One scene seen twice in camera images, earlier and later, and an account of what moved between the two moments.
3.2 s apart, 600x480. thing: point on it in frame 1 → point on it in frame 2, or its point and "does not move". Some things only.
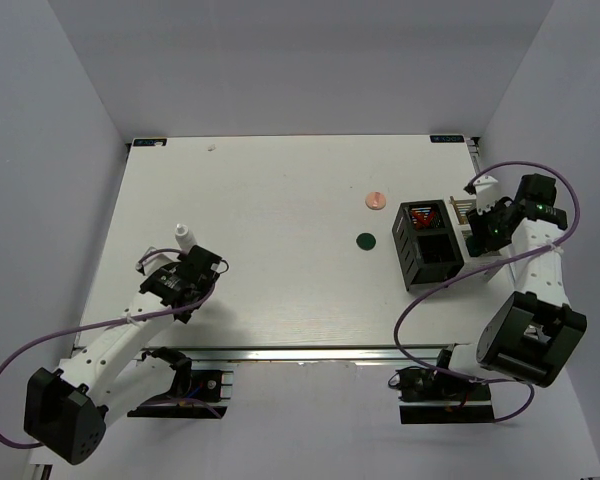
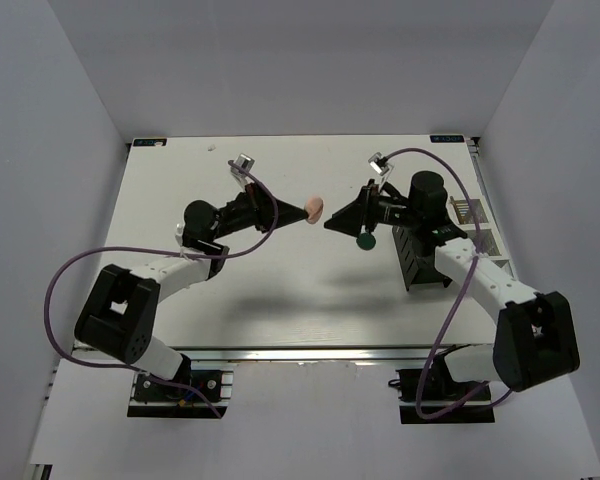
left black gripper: (185, 316) → (259, 204)
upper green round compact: (366, 241) does not move
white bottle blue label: (185, 238) does not move
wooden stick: (455, 209) does not move
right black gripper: (481, 240) → (350, 218)
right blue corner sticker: (447, 138) does not move
